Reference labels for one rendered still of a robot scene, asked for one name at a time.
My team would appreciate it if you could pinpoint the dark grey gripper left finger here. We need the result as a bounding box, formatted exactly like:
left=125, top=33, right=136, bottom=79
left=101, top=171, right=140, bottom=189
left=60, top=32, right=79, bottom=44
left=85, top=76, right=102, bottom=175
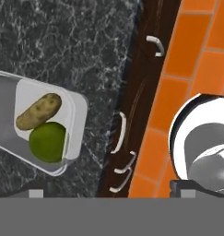
left=0, top=180, right=55, bottom=199

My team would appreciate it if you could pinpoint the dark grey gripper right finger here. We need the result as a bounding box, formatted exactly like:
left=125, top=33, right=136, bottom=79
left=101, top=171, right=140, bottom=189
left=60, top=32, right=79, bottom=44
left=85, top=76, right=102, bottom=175
left=169, top=179, right=224, bottom=199

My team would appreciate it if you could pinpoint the green lime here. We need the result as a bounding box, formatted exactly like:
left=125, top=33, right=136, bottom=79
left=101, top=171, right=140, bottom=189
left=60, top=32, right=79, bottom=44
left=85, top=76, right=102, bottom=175
left=29, top=121, right=67, bottom=164

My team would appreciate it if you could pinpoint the brown potato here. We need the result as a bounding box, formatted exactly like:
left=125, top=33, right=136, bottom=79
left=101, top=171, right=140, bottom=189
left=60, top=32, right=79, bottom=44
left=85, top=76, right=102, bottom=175
left=16, top=92, right=63, bottom=131

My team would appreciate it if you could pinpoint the clear plastic vegetable container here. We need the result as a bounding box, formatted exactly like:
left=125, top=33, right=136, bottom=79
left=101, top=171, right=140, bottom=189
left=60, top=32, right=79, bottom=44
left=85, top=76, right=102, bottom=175
left=0, top=70, right=88, bottom=177

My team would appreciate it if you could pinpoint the white and black round thing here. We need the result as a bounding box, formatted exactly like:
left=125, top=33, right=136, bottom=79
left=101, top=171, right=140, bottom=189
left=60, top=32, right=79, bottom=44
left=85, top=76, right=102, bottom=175
left=167, top=92, right=224, bottom=197

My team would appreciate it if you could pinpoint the dark brown wooden cabinet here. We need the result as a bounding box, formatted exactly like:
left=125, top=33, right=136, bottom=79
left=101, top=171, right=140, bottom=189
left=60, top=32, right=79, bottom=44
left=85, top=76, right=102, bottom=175
left=97, top=0, right=183, bottom=198

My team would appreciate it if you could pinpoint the long white cabinet handle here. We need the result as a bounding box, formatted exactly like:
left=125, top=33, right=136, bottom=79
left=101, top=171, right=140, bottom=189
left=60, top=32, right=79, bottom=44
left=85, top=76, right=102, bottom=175
left=110, top=111, right=128, bottom=155

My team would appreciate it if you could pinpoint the short white cabinet handle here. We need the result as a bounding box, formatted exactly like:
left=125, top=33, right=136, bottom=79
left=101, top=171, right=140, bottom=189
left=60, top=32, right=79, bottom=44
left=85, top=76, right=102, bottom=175
left=146, top=35, right=165, bottom=58

